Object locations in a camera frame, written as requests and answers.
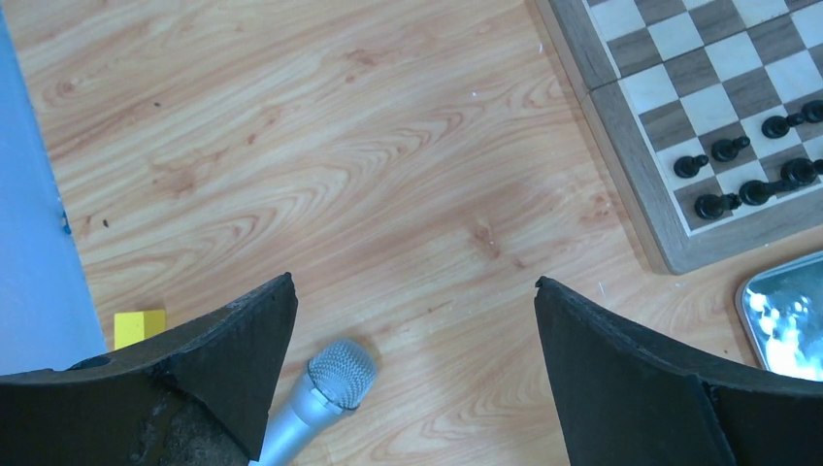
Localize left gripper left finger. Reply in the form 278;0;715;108
1;274;298;465

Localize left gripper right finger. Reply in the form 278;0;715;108
534;277;822;465

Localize grey cylinder tube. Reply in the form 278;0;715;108
250;339;378;465

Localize silver tray black pieces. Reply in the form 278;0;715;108
735;251;822;382

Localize black piece board corner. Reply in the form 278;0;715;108
694;193;742;220

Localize black pawn column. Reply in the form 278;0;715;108
673;154;709;179

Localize black chess piece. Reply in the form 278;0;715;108
801;99;823;123
739;180;800;206

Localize black pawn second row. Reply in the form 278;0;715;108
710;136;751;163

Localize black pawn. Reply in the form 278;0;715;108
761;113;807;140
780;158;823;185

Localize wooden chessboard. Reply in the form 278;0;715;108
537;0;822;275

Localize yellow block left edge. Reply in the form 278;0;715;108
114;309;166;350

